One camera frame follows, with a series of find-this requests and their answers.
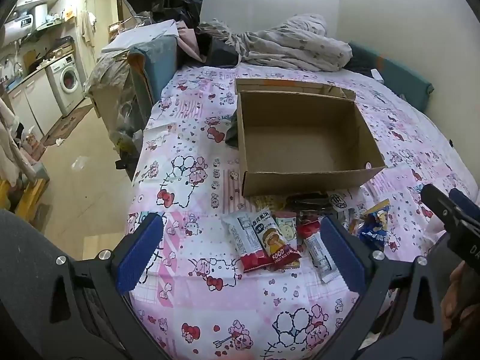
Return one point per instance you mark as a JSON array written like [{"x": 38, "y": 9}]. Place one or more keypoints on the clear plastic wrapped bundle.
[{"x": 112, "y": 90}]

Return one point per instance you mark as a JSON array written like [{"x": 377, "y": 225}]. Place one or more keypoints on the dark brown snack packet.
[{"x": 307, "y": 200}]

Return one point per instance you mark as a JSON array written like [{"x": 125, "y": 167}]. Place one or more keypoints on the white round-logo snack packet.
[{"x": 339, "y": 199}]

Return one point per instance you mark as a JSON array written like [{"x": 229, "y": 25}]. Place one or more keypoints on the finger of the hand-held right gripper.
[
  {"x": 465, "y": 202},
  {"x": 437, "y": 200}
]

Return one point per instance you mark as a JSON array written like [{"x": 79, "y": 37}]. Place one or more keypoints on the beige hanging clothes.
[{"x": 9, "y": 146}]

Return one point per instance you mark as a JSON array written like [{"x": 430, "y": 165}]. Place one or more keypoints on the grey cloth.
[{"x": 232, "y": 129}]

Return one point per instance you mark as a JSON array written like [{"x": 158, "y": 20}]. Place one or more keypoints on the brown floor mat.
[{"x": 67, "y": 123}]

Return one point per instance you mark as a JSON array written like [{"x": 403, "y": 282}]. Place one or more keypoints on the pale round-face cookie packet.
[{"x": 288, "y": 230}]

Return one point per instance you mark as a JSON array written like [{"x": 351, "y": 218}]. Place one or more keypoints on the white flat board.
[{"x": 138, "y": 33}]

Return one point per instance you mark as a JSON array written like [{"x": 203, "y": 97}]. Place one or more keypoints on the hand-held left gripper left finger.
[{"x": 139, "y": 255}]

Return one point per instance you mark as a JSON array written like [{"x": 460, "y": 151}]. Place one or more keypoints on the black cloth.
[{"x": 221, "y": 52}]

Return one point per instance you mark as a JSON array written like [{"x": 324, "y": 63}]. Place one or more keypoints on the crumpled floral duvet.
[{"x": 292, "y": 45}]

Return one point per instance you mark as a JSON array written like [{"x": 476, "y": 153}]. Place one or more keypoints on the brown cardboard box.
[{"x": 300, "y": 138}]

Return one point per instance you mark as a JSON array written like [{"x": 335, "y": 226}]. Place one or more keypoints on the white water heater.
[{"x": 18, "y": 30}]

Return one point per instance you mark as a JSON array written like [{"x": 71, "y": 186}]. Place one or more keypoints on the small white box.
[{"x": 378, "y": 75}]

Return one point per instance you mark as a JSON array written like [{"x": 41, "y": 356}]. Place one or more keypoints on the yellow wooden frame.
[{"x": 30, "y": 195}]

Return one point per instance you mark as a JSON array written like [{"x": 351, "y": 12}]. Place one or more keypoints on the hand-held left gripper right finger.
[{"x": 343, "y": 255}]

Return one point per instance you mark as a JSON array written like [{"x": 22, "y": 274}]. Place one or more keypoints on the person's right hand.
[{"x": 453, "y": 296}]

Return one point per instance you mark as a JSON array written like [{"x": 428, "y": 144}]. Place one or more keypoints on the white washing machine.
[{"x": 67, "y": 82}]

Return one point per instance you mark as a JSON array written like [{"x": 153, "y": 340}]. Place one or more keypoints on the tan stick snack packet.
[{"x": 268, "y": 201}]

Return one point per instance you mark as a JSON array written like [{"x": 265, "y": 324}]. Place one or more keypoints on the red candy wrapper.
[{"x": 307, "y": 227}]

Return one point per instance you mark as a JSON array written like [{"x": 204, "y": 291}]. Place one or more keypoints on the white wall cabinet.
[{"x": 37, "y": 0}]

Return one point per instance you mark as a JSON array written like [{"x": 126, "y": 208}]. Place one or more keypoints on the pink cloth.
[{"x": 189, "y": 41}]

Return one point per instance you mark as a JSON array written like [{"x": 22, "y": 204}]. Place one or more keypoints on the white hanging towel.
[{"x": 87, "y": 26}]

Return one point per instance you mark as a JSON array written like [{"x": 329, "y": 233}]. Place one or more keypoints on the white red-ended snack packet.
[{"x": 240, "y": 232}]

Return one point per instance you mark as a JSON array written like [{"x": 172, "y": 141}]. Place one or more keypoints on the white kitchen cabinet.
[{"x": 33, "y": 101}]

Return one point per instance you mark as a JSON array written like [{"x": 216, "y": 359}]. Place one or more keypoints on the cartoon child rice cake packet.
[{"x": 275, "y": 245}]

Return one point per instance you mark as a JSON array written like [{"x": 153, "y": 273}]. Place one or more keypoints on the white blue-ended snack packet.
[{"x": 318, "y": 257}]

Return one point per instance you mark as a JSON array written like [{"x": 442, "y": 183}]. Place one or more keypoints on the pink cartoon printed bedsheet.
[{"x": 210, "y": 307}]

